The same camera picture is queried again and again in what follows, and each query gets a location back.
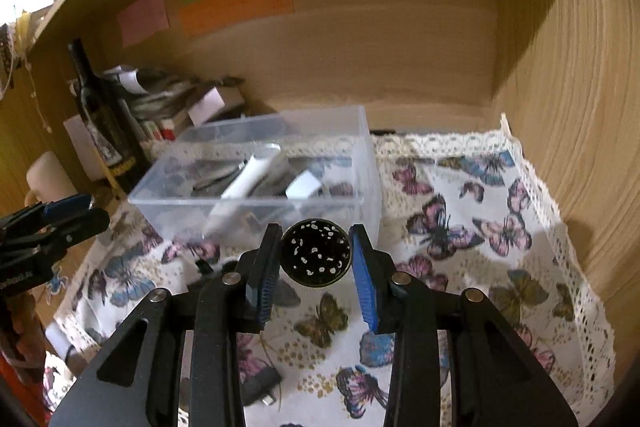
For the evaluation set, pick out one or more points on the butterfly print white cloth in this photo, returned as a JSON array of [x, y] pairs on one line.
[[459, 210]]

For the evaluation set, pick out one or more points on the black clip mount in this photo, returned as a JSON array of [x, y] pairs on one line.
[[207, 269]]

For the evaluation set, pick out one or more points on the round black compact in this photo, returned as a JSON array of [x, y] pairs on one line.
[[315, 253]]

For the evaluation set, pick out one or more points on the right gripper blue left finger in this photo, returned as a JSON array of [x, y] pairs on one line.
[[134, 379]]

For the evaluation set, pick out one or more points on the dark wine bottle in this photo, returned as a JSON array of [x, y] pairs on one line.
[[101, 107]]

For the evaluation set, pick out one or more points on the small black usb adapter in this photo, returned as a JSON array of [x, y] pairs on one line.
[[260, 386]]

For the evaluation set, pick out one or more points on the stack of books and papers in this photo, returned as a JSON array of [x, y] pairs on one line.
[[156, 100]]

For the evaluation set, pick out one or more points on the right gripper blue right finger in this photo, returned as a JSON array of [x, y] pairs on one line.
[[495, 379]]

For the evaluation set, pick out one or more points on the pink white mug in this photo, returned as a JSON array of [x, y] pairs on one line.
[[47, 181]]

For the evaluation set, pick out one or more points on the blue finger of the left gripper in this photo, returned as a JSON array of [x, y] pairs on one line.
[[35, 236], [65, 206]]

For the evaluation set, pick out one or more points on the white charger cube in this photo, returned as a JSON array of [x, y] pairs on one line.
[[305, 186]]

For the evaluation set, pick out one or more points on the orange sticky note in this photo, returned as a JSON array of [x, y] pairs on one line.
[[203, 16]]

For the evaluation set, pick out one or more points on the clear plastic storage box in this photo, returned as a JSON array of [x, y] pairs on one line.
[[225, 182]]

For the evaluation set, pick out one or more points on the small pink white box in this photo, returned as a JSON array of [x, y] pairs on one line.
[[213, 103]]

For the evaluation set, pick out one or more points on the pink sticky note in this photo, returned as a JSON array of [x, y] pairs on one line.
[[141, 20]]

